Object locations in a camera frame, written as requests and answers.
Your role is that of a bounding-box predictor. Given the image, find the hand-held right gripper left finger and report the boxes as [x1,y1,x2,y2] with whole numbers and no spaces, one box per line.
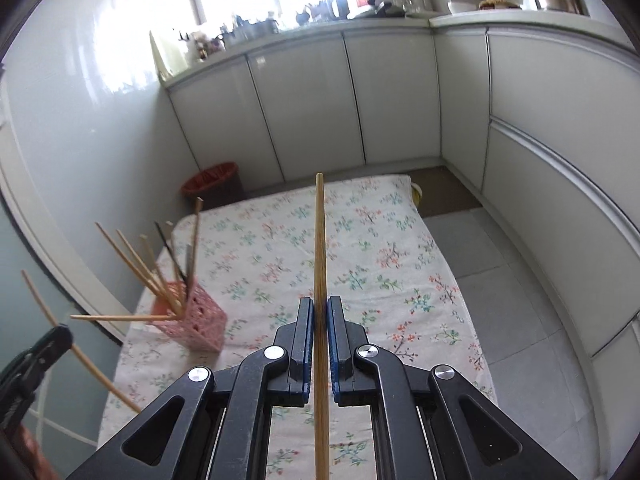
[67,297,315,480]

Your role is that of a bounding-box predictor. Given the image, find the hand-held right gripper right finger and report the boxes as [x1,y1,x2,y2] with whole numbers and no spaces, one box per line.
[327,296,576,480]

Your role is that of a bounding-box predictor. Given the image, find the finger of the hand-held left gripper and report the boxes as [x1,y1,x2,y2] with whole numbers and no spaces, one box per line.
[15,325,74,376]

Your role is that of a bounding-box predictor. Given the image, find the pink plastic basket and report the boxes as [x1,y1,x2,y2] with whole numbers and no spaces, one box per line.
[149,281,227,354]

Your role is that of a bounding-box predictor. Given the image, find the thick wooden chopstick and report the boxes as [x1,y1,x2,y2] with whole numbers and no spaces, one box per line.
[140,234,178,310]

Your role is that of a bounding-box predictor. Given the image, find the black chopstick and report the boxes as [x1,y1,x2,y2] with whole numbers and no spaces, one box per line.
[155,222,185,283]
[165,220,188,282]

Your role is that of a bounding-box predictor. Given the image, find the person's left hand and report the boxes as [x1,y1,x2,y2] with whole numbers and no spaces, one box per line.
[10,424,58,480]

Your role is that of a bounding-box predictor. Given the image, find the floral tablecloth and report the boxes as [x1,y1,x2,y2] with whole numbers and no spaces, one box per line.
[97,175,497,480]

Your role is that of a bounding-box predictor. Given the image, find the red trash bin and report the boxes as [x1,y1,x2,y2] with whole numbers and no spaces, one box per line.
[180,161,244,202]

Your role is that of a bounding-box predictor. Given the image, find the white kitchen cabinets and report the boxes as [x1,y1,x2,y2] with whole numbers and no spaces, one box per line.
[164,10,640,358]

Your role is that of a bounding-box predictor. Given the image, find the pale leaning board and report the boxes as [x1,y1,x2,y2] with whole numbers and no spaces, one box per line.
[149,30,192,82]

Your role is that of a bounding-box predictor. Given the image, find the row of windowsill clutter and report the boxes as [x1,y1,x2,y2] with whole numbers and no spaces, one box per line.
[172,0,352,62]

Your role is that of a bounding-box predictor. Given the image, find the stacked pans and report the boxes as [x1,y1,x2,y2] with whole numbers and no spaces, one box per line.
[364,0,407,19]

